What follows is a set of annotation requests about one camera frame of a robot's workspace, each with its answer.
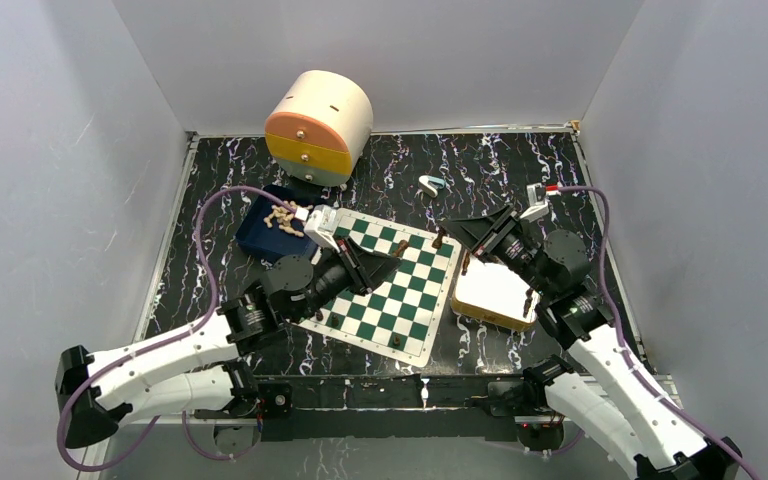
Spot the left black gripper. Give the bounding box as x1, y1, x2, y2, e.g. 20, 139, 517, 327
289, 235, 401, 325

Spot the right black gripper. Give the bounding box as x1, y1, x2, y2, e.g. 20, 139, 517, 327
440, 204, 554, 298

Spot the brown king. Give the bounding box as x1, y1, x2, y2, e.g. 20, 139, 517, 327
431, 227, 446, 250

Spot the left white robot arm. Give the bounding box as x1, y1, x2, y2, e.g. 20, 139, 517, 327
55, 237, 401, 449

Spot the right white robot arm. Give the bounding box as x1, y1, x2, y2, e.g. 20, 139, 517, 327
441, 207, 740, 479

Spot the green white chess board mat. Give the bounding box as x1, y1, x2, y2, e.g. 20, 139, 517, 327
300, 208, 461, 367

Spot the pile of light chess pieces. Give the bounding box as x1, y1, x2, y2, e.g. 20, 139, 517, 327
263, 204, 305, 238

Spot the small white blue clip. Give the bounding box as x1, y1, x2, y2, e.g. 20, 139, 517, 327
418, 175, 447, 198

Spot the dark blue plastic bin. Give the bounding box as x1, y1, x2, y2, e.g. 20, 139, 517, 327
235, 196, 318, 263

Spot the round drawer cabinet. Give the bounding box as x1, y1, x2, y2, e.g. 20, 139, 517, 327
264, 70, 374, 187

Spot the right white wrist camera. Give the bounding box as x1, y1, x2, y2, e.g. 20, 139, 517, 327
519, 183, 559, 222

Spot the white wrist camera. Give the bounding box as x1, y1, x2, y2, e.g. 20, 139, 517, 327
294, 205, 339, 251
519, 183, 559, 222

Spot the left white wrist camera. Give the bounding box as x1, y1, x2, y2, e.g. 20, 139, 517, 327
294, 205, 339, 251

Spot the black base frame rail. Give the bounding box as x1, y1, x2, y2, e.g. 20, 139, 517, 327
219, 374, 567, 452

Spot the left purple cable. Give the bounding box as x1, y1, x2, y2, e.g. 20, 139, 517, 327
56, 186, 306, 474

